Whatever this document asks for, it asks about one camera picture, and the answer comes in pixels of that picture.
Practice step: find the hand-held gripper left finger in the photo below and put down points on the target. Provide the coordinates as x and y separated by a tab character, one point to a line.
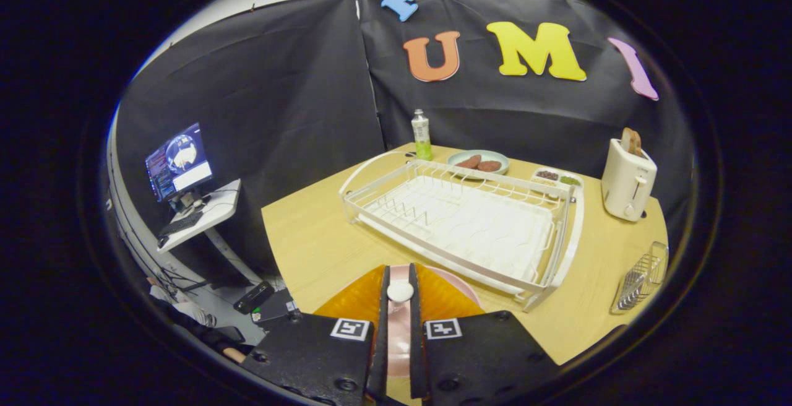
382	319

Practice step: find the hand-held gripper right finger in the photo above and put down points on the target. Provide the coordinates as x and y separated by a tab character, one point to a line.
416	332

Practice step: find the pink plate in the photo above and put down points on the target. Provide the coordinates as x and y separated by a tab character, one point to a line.
399	341

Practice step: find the white dish rack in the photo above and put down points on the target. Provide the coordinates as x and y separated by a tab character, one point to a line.
470	226

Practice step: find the teal plate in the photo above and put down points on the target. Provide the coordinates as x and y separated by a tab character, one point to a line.
495	157

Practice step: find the dark flat box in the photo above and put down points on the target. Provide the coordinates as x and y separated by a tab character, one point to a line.
275	308

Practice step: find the black floor device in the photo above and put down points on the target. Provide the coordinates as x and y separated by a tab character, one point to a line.
253	298

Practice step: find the brown meat patty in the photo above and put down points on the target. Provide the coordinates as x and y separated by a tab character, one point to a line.
468	161
490	166

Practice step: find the person's dark clothing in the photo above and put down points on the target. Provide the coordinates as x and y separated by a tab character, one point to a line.
204	332

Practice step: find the clear bottle with green liquid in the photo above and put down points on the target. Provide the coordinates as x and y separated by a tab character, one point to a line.
422	137

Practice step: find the white side desk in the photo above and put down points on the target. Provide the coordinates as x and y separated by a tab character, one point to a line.
216	208

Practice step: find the small white divided tray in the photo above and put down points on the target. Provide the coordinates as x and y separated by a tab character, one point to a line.
557	178

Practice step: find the black keyboard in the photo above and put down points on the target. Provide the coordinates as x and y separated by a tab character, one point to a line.
180	224

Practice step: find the cream toaster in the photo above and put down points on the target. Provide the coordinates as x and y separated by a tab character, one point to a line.
626	183

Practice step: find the computer monitor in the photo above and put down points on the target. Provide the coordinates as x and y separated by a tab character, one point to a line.
179	161

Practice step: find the brown bread slice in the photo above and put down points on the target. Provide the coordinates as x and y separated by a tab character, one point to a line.
631	141

